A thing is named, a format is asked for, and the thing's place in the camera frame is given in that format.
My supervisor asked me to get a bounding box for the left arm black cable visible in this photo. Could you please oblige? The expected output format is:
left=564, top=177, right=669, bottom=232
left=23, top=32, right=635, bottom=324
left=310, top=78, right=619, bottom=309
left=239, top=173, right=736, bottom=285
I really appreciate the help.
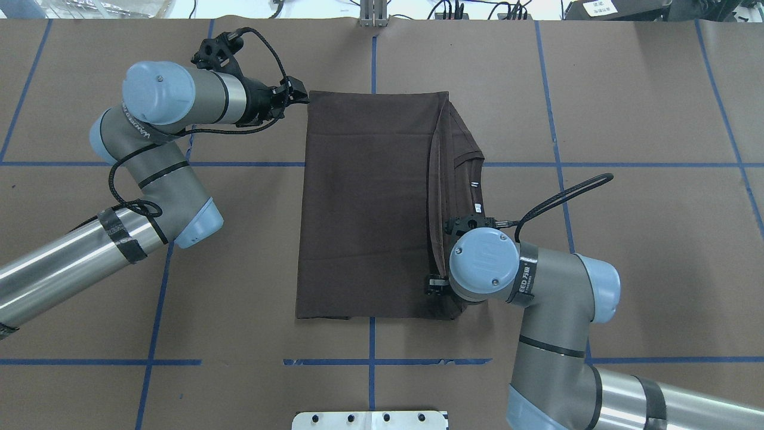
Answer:
left=107, top=27, right=293, bottom=219

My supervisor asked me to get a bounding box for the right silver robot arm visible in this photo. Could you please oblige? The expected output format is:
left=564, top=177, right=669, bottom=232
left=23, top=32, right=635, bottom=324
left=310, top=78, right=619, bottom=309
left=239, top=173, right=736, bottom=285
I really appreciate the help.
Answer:
left=444, top=220, right=763, bottom=429

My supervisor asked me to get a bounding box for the aluminium frame post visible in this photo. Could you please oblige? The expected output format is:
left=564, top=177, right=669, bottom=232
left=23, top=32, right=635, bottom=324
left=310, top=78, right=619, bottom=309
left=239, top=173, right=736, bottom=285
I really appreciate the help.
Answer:
left=356, top=0, right=389, bottom=27

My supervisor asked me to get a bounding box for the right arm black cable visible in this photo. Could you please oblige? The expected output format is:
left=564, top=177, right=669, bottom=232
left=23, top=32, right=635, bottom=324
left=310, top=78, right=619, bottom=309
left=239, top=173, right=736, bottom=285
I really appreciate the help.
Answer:
left=507, top=173, right=614, bottom=242

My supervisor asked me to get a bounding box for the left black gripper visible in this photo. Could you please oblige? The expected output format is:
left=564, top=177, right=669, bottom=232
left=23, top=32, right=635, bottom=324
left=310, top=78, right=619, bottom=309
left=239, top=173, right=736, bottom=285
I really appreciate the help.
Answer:
left=241, top=76, right=309, bottom=126

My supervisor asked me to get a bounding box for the brown t-shirt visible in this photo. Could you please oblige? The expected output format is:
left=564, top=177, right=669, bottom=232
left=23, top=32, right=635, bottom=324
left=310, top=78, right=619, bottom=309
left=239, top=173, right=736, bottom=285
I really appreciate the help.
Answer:
left=295, top=91, right=485, bottom=321

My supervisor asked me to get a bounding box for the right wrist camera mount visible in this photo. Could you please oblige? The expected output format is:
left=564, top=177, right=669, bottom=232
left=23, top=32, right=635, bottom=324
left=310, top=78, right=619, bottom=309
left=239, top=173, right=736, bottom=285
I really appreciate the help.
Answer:
left=443, top=213, right=518, bottom=238

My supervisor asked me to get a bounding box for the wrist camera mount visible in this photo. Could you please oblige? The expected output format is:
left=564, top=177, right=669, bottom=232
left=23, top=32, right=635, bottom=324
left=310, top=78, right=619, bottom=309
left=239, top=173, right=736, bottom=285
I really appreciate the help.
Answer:
left=190, top=32, right=244, bottom=77
left=443, top=213, right=518, bottom=238

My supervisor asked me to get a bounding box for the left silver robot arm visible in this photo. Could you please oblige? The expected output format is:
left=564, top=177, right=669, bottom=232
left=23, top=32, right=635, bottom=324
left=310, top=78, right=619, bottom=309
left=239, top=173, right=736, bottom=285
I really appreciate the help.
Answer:
left=2, top=61, right=309, bottom=338

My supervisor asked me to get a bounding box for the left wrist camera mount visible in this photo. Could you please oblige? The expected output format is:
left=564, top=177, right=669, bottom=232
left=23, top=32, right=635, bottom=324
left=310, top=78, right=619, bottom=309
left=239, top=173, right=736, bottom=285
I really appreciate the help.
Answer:
left=190, top=32, right=244, bottom=77

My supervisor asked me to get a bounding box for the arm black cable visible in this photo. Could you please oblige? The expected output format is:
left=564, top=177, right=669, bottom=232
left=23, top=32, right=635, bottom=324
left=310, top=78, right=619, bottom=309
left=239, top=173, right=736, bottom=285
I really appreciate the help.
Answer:
left=107, top=27, right=293, bottom=219
left=507, top=173, right=614, bottom=242

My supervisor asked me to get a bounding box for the white column base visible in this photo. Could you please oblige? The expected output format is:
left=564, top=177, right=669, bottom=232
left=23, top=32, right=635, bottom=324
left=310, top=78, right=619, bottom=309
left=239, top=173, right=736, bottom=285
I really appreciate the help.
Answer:
left=291, top=410, right=450, bottom=429

